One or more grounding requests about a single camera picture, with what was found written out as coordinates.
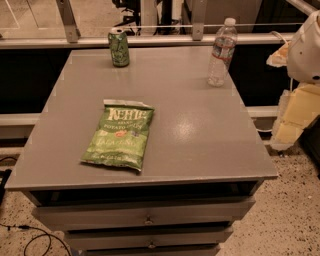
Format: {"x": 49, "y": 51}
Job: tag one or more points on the metal window railing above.
{"x": 36, "y": 24}

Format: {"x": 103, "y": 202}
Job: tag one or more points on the grey drawer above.
{"x": 140, "y": 214}
{"x": 150, "y": 238}

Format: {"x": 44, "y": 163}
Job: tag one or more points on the grey drawer cabinet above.
{"x": 145, "y": 160}

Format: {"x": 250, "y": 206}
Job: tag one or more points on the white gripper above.
{"x": 305, "y": 55}

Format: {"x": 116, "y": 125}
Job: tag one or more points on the top grey drawer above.
{"x": 140, "y": 214}

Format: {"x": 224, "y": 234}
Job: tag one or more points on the clear plastic water bottle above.
{"x": 222, "y": 53}

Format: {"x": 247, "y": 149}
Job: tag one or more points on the green soda can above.
{"x": 118, "y": 46}

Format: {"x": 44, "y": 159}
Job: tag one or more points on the green Kettle chips bag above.
{"x": 121, "y": 136}

